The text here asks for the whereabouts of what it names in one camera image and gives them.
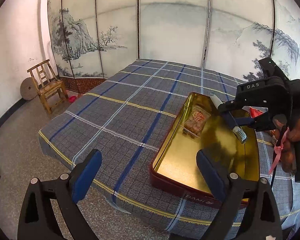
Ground clear brown pastry packet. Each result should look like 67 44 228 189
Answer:
182 104 211 139

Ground navy light-blue snack pack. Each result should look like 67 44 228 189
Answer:
210 94 247 144

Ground red snack packet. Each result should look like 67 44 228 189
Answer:
249 107 263 118

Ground right hand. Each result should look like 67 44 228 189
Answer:
275 119 300 173

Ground pink ribbon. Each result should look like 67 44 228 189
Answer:
269 126 289 175

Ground red gold toffee tin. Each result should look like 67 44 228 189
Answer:
150 92 260 208

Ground plaid blue grey tablecloth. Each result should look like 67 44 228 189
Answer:
37 58 300 239

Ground round stone millstone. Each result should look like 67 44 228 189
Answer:
20 77 38 101

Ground small bamboo chair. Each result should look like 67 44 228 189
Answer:
27 59 69 114

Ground painted folding screen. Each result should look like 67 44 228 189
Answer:
47 0 300 93

